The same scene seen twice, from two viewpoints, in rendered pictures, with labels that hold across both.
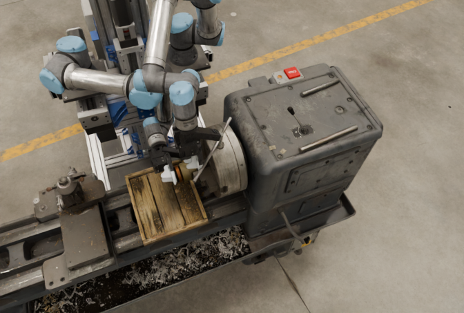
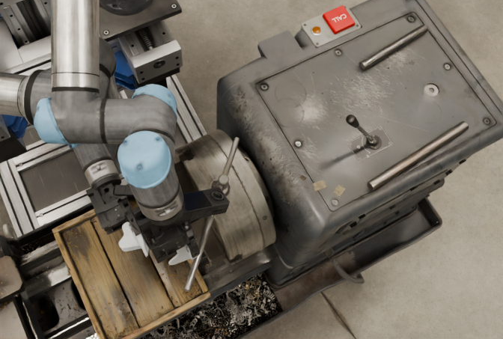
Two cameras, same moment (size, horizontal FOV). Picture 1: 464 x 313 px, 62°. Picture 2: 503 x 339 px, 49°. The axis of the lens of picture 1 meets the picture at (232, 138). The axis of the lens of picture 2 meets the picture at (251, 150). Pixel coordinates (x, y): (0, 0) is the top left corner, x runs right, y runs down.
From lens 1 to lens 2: 0.54 m
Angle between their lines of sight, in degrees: 15
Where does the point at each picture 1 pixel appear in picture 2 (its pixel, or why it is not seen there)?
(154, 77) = (80, 117)
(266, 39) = not seen: outside the picture
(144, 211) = (97, 289)
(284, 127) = (335, 139)
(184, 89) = (150, 159)
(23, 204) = not seen: outside the picture
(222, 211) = (232, 270)
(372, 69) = not seen: outside the picture
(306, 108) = (371, 93)
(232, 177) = (249, 241)
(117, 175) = (40, 181)
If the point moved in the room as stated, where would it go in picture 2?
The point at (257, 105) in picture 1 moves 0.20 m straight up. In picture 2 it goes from (282, 97) to (294, 52)
